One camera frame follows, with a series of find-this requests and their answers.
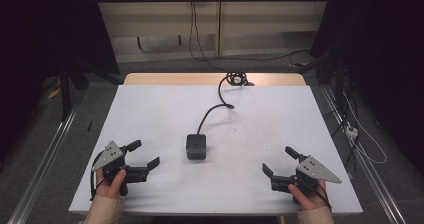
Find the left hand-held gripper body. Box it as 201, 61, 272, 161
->
91, 140, 150, 197

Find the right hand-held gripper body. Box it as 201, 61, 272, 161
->
270, 153, 343, 202

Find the person's right hand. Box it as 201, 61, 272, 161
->
287, 179, 330, 212

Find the person's left hand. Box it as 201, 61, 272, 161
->
95, 168, 128, 201

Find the white table board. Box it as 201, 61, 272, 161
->
68, 84, 364, 217

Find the black power adapter box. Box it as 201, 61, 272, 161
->
185, 133, 208, 161

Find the white power strip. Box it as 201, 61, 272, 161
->
345, 123, 360, 141

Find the black metal stand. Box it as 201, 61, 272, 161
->
59, 62, 74, 122

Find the yellow floor tape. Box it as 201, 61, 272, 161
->
47, 87, 62, 100

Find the black curtain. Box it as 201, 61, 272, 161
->
0, 0, 120, 172
309, 0, 424, 175

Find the right hand-held gripper black cable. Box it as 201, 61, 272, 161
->
313, 183, 333, 213

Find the hand-held gripper black cable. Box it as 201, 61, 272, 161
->
89, 151, 107, 202
313, 183, 333, 213

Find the left hand-held gripper black cable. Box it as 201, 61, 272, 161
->
89, 151, 107, 202

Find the aluminium floor rail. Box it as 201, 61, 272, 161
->
5, 106, 80, 224
320, 84, 408, 224

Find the white floor cable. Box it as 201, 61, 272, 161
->
341, 91, 388, 166

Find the black adapter cable with coil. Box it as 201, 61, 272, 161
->
196, 70, 255, 136

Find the black hanging cable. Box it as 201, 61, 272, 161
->
188, 0, 312, 74

